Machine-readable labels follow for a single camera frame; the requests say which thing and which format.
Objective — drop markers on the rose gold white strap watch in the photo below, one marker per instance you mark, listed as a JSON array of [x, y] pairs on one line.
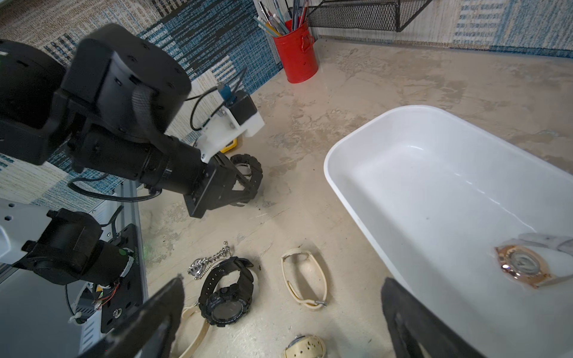
[[517, 259]]

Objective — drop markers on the black wire mesh shelf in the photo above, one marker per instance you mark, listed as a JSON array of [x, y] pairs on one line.
[[390, 15]]

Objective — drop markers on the silver chain pocket watch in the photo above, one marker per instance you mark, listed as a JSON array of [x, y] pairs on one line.
[[201, 266]]

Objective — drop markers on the yellow calculator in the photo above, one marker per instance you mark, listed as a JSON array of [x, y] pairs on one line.
[[230, 146]]

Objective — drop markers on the black chunky digital watch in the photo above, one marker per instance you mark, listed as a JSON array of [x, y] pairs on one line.
[[222, 306]]

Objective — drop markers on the red pen cup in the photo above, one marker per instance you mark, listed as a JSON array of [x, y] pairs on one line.
[[297, 54]]

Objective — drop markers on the white plastic storage box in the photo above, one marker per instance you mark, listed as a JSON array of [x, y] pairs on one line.
[[434, 195]]

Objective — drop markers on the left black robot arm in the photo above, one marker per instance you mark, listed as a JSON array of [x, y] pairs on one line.
[[110, 109]]

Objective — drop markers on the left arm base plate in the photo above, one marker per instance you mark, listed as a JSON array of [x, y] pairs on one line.
[[130, 294]]

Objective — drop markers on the pens in cup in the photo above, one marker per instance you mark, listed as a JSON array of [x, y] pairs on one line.
[[280, 18]]

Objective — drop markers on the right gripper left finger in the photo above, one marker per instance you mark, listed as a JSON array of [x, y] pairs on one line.
[[150, 331]]

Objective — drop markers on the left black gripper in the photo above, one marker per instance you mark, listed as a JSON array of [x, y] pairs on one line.
[[225, 181]]

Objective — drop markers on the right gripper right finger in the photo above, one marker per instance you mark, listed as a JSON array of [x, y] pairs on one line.
[[414, 329]]

